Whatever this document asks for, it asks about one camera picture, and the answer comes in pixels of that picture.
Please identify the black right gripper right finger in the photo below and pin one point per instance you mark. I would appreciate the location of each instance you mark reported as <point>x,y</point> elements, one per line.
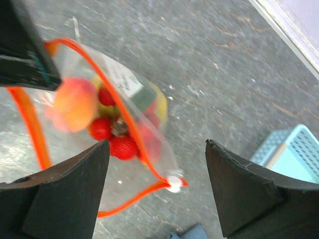
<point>254,202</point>

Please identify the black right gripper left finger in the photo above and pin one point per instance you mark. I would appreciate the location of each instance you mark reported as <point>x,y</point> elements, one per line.
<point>60,202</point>

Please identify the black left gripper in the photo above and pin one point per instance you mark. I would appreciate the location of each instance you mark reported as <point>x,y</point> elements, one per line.
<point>24,60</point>

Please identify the orange peach fruit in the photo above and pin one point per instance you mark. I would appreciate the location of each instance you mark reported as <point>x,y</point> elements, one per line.
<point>74,105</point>

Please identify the clear zip bag orange zipper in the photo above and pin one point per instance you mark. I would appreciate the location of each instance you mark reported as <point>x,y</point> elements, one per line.
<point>126,181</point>

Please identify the red cherry bunch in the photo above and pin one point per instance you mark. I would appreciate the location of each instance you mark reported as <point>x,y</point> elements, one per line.
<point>110,125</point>

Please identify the yellow mango fruit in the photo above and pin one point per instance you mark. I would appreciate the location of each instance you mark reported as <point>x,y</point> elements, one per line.
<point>161,105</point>

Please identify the blue cloth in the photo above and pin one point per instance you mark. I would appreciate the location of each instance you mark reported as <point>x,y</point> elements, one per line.
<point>196,232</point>

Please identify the light blue plastic basket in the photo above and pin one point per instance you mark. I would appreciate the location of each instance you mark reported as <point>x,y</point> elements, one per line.
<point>293,152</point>

